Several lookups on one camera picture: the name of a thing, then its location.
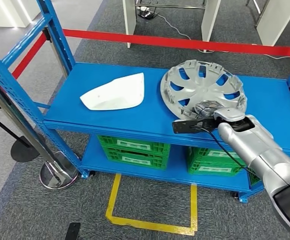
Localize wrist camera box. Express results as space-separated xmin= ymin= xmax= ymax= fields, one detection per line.
xmin=171 ymin=117 xmax=220 ymax=135
xmin=64 ymin=222 xmax=82 ymax=240

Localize long red barrier belt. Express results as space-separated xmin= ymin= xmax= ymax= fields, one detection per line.
xmin=62 ymin=28 xmax=290 ymax=58

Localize black stanchion post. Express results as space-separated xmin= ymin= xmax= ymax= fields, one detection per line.
xmin=0 ymin=109 xmax=41 ymax=163

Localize white display plinth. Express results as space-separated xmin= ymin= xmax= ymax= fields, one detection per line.
xmin=0 ymin=0 xmax=41 ymax=28

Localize black power strip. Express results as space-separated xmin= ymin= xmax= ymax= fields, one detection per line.
xmin=136 ymin=4 xmax=159 ymax=20

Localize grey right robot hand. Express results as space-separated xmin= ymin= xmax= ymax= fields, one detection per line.
xmin=192 ymin=100 xmax=225 ymax=120

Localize grey wheel hubcap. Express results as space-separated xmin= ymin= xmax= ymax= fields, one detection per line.
xmin=159 ymin=59 xmax=248 ymax=121

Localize white plastic car part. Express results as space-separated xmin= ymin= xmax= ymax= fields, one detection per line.
xmin=79 ymin=72 xmax=145 ymax=111

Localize blue metal shelf rack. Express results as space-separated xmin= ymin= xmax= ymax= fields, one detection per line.
xmin=0 ymin=0 xmax=290 ymax=204

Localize white floor cable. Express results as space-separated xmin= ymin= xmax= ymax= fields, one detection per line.
xmin=157 ymin=14 xmax=290 ymax=61

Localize chrome stanchion post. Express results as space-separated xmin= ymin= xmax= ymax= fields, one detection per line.
xmin=0 ymin=82 xmax=79 ymax=190
xmin=42 ymin=28 xmax=70 ymax=79

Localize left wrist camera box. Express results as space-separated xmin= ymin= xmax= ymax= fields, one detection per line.
xmin=64 ymin=222 xmax=82 ymax=240

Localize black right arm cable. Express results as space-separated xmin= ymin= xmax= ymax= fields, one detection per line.
xmin=192 ymin=125 xmax=260 ymax=178

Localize short red barrier belt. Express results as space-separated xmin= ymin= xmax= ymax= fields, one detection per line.
xmin=11 ymin=32 xmax=48 ymax=80

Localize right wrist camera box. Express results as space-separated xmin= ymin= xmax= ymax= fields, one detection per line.
xmin=171 ymin=117 xmax=220 ymax=135

